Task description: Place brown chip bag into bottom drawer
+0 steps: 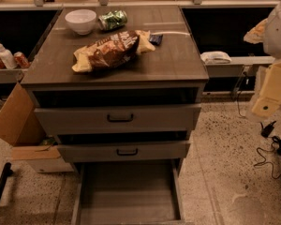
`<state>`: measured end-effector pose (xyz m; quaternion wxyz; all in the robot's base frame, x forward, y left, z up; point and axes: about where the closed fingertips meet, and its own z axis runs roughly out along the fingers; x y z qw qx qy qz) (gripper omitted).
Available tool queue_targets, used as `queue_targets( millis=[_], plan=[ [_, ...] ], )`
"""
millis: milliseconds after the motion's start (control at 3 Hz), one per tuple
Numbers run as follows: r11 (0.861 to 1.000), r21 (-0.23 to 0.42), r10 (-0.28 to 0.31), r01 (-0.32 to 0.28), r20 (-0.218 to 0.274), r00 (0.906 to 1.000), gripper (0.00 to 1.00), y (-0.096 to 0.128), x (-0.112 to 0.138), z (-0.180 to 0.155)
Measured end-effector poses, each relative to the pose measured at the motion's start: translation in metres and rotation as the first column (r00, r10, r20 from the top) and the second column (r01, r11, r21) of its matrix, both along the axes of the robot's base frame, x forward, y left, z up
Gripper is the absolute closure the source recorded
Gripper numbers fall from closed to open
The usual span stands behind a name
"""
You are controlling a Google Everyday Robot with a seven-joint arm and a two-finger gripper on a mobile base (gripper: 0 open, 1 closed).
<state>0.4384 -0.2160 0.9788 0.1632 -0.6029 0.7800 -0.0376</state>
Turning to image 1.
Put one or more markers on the brown chip bag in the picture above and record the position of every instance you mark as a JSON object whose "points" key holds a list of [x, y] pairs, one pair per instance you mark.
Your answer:
{"points": [[112, 51]]}

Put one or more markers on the middle drawer with handle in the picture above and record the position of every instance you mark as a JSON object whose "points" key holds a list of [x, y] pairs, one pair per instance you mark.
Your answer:
{"points": [[123, 151]]}

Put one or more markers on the top drawer with handle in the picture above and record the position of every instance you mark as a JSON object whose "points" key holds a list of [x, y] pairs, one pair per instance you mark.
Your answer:
{"points": [[127, 119]]}

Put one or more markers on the open bottom drawer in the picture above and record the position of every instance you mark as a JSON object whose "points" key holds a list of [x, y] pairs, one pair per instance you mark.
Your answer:
{"points": [[144, 192]]}

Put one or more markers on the folded white cloth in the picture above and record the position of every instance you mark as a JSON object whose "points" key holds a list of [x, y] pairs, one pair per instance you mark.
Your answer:
{"points": [[216, 57]]}

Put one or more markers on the dark blue snack bar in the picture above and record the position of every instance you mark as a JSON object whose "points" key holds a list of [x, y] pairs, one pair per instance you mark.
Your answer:
{"points": [[155, 39]]}

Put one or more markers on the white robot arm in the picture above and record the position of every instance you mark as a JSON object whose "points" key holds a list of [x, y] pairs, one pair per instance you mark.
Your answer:
{"points": [[272, 35]]}

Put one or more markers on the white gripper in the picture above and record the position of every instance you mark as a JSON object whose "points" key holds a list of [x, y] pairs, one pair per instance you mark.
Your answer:
{"points": [[278, 35]]}

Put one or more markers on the drawer with handle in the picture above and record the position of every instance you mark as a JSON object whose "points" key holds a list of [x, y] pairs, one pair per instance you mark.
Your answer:
{"points": [[127, 119], [123, 151]]}

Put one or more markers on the grey drawer cabinet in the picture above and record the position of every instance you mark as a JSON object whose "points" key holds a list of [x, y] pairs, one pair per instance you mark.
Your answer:
{"points": [[172, 74]]}

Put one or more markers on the white ceramic bowl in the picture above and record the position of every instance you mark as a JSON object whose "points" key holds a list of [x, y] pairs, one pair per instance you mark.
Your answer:
{"points": [[81, 21]]}

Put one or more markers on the white pump bottle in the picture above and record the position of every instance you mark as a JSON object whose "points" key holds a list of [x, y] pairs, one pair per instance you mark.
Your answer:
{"points": [[7, 57]]}

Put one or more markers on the black bar left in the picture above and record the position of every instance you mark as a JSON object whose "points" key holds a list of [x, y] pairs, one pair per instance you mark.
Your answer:
{"points": [[0, 188]]}

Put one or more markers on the cardboard box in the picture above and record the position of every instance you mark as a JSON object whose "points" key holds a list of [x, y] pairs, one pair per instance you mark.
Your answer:
{"points": [[20, 128]]}

